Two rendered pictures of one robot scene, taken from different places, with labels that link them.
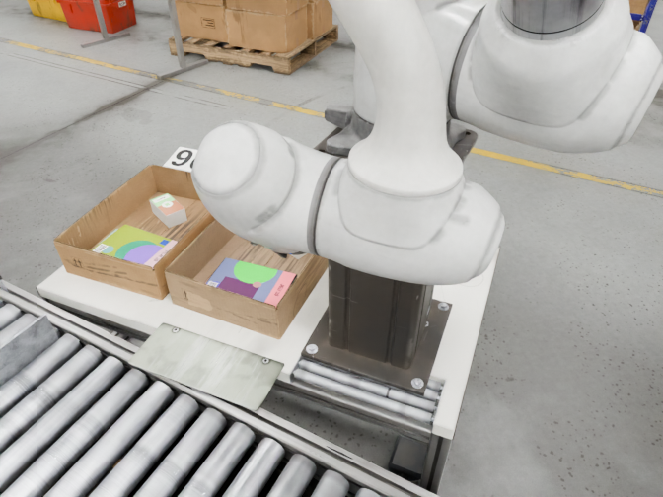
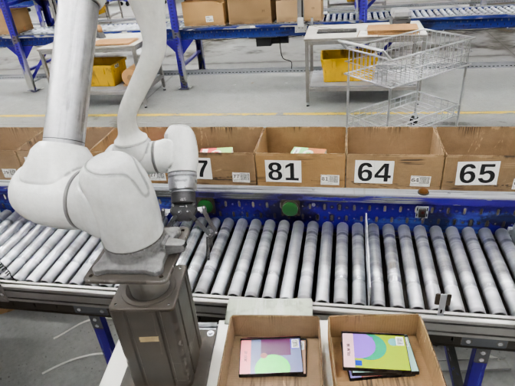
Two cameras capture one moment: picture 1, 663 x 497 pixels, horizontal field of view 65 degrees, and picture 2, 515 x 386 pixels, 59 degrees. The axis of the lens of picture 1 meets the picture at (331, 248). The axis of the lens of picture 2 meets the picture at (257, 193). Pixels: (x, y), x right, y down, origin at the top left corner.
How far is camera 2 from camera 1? 1.79 m
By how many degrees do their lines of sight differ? 109
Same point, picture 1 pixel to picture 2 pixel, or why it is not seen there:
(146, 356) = (304, 304)
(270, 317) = (236, 322)
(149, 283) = (334, 327)
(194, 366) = (273, 307)
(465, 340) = (110, 374)
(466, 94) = not seen: hidden behind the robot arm
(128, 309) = not seen: hidden behind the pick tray
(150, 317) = (324, 325)
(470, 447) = not seen: outside the picture
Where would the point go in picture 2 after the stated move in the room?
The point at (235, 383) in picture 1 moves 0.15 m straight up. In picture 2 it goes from (246, 306) to (242, 274)
